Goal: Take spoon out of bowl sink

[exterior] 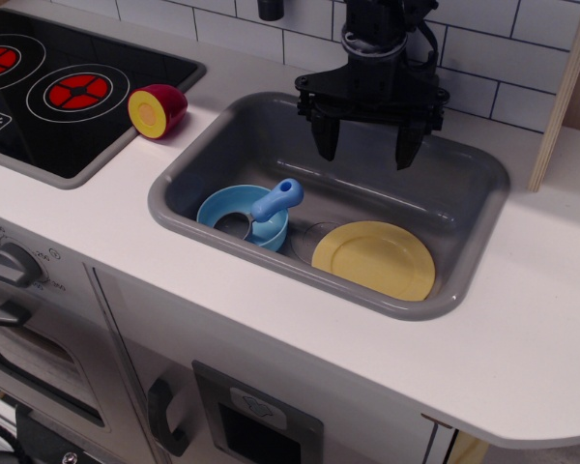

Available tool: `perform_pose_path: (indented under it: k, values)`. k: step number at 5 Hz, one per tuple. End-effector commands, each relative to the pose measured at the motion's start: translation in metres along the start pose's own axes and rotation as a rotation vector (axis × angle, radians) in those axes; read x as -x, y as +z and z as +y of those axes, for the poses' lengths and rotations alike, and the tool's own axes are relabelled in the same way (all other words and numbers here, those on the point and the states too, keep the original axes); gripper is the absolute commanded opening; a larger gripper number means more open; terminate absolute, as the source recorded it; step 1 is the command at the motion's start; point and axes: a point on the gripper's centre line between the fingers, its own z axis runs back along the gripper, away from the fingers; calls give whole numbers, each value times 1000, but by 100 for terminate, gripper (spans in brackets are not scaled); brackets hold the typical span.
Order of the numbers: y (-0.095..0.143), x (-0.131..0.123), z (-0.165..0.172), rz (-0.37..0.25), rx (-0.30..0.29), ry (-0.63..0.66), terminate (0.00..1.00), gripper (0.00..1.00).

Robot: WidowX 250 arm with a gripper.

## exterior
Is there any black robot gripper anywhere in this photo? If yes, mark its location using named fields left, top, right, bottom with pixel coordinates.
left=295, top=51, right=450, bottom=170

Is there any blue handled grey spoon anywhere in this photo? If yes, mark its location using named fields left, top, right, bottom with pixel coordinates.
left=214, top=178, right=304, bottom=241

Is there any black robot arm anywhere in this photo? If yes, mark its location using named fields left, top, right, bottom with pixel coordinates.
left=295, top=1, right=450, bottom=169

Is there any grey sink basin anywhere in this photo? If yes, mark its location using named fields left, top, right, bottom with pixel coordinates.
left=147, top=91, right=510, bottom=322

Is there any light blue bowl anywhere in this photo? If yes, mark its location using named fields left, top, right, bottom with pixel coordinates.
left=196, top=185, right=289, bottom=251

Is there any yellow plate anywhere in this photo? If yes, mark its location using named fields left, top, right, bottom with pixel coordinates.
left=311, top=221, right=436, bottom=302

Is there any dark grey faucet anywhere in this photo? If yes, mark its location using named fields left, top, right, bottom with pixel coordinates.
left=340, top=1, right=439, bottom=73

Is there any red yellow toy fruit half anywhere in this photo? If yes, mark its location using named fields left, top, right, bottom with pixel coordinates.
left=128, top=84, right=188, bottom=139

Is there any black toy stove top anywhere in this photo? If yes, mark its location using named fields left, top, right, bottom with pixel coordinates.
left=0, top=9, right=206, bottom=189

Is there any grey oven knob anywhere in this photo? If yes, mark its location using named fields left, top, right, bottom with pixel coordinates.
left=0, top=243, right=44, bottom=288

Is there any oven door window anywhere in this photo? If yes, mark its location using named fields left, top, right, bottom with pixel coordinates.
left=0, top=326, right=104, bottom=427

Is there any light wooden side post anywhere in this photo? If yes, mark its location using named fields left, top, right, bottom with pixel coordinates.
left=527, top=21, right=580, bottom=192

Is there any black cabinet door handle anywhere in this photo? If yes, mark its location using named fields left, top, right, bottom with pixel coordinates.
left=146, top=378, right=189, bottom=457

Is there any grey oven door handle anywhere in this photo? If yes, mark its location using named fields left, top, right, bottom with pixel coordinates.
left=0, top=302, right=31, bottom=327

